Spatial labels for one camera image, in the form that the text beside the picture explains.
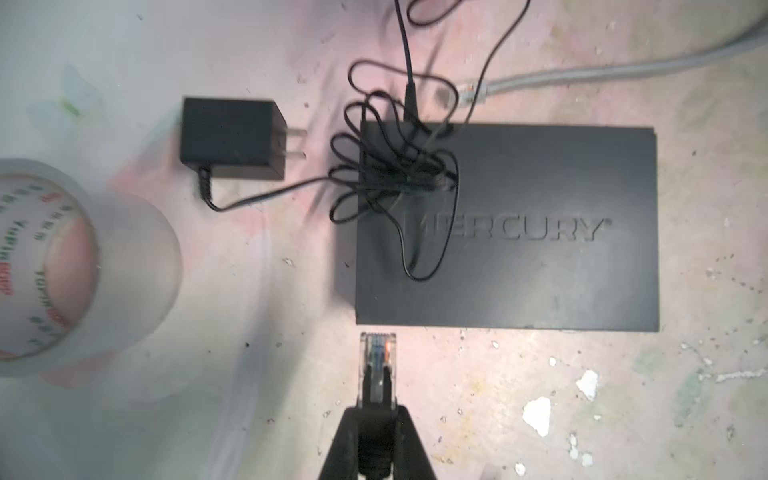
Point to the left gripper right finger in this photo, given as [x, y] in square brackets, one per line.
[410, 460]

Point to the black power adapter with cord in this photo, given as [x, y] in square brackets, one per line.
[386, 151]

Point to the black network switch box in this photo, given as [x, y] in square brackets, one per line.
[553, 227]

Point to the clear tape roll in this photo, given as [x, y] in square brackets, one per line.
[82, 274]

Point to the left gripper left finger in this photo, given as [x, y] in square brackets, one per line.
[342, 462]

